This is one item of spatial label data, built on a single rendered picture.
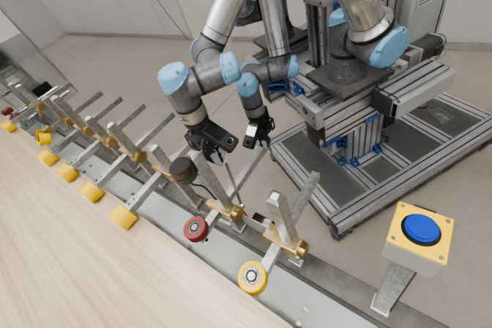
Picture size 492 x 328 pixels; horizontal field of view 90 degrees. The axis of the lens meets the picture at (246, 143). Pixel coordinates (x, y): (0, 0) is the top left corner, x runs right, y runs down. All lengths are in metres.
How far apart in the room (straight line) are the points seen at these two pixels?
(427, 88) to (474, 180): 1.10
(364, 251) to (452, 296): 0.41
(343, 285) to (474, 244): 1.08
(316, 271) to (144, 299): 0.53
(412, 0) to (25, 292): 1.75
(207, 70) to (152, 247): 0.60
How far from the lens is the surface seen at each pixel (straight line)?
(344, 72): 0.97
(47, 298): 1.13
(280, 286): 1.03
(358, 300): 0.93
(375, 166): 1.77
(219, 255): 1.13
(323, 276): 0.94
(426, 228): 0.44
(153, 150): 0.90
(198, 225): 0.88
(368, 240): 1.75
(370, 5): 0.74
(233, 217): 0.89
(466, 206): 1.99
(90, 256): 1.08
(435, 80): 1.16
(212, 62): 0.62
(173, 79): 0.60
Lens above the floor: 1.61
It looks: 44 degrees down
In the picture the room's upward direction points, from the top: 22 degrees counter-clockwise
